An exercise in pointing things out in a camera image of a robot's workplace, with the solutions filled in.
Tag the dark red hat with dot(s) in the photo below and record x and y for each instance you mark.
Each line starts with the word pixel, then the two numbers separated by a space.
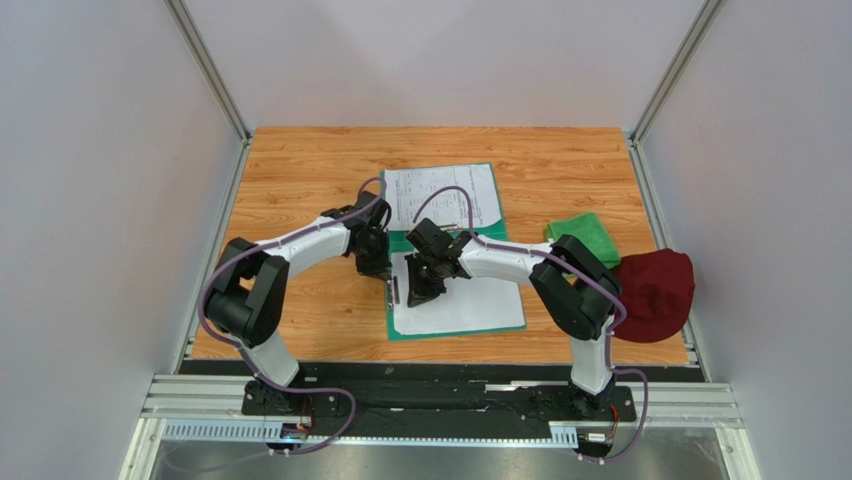
pixel 658 291

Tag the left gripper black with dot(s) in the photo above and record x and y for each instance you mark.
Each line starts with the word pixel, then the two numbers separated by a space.
pixel 378 267

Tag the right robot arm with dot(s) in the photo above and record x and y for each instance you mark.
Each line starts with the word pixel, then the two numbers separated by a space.
pixel 580 294

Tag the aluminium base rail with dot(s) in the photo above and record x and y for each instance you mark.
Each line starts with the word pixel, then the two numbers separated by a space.
pixel 197 407

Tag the green folded cloth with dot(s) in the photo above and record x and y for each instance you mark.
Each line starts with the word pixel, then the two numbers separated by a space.
pixel 589 229

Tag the metal folder clip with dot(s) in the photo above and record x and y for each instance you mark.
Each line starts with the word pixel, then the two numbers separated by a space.
pixel 392 291

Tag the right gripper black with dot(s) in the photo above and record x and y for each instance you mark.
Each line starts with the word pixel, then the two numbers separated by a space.
pixel 421 278

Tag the green file folder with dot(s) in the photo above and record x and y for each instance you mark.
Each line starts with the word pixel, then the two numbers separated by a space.
pixel 435 210

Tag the printed paper sheet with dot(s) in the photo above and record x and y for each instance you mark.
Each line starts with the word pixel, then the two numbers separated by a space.
pixel 447 195

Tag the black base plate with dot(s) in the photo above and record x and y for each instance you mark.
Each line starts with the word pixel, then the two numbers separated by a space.
pixel 439 401

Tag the left aluminium frame post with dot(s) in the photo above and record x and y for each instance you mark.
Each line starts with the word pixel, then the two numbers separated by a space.
pixel 193 37

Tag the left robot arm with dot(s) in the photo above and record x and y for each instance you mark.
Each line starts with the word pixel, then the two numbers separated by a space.
pixel 242 302

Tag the right aluminium frame post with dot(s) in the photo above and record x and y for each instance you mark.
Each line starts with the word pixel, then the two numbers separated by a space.
pixel 689 45

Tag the aluminium frame post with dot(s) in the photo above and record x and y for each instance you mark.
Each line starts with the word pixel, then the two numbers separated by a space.
pixel 193 37
pixel 689 45

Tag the white paper sheet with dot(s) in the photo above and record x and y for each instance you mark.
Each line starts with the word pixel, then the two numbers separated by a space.
pixel 468 307

